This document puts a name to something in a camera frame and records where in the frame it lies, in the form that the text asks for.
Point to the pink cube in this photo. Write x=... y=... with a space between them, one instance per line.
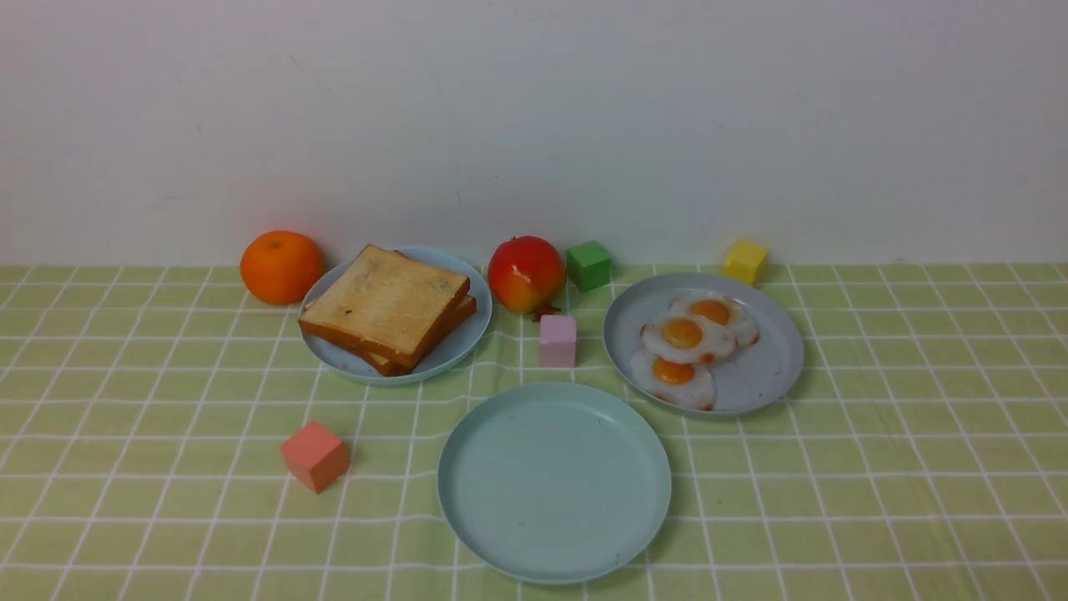
x=557 y=342

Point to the red yellow apple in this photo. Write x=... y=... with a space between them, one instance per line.
x=526 y=274

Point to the light blue bread plate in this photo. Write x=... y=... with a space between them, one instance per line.
x=451 y=351

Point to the light blue front plate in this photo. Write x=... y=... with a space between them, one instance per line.
x=554 y=483

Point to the green cube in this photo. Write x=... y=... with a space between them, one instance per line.
x=589 y=265

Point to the yellow cube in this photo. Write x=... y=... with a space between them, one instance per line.
x=745 y=261

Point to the fried egg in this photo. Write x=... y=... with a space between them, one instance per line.
x=688 y=386
x=722 y=310
x=685 y=338

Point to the salmon red cube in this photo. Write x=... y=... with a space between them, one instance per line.
x=316 y=457

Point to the grey blue egg plate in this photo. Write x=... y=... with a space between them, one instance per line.
x=752 y=377

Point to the toast slice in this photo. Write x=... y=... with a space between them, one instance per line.
x=462 y=312
x=385 y=303

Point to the orange fruit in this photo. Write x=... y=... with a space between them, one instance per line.
x=279 y=267

